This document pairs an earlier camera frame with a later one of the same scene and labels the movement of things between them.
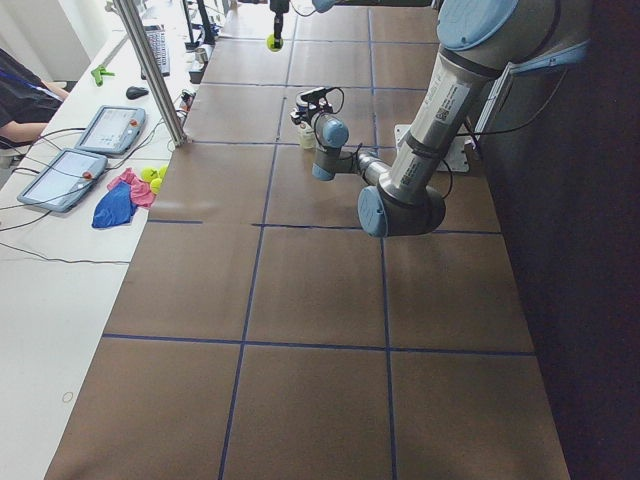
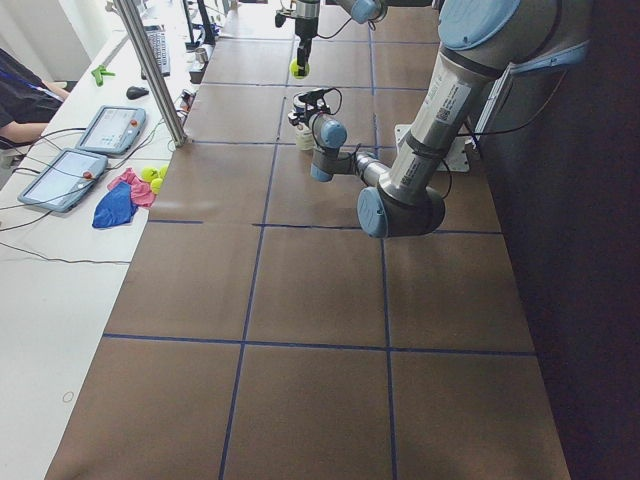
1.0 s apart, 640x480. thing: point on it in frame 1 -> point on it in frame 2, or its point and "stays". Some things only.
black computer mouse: [134, 92] stays
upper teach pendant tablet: [113, 130] stays
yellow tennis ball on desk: [150, 173] stays
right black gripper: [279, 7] -> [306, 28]
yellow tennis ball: [270, 43] -> [293, 68]
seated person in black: [24, 96] stays
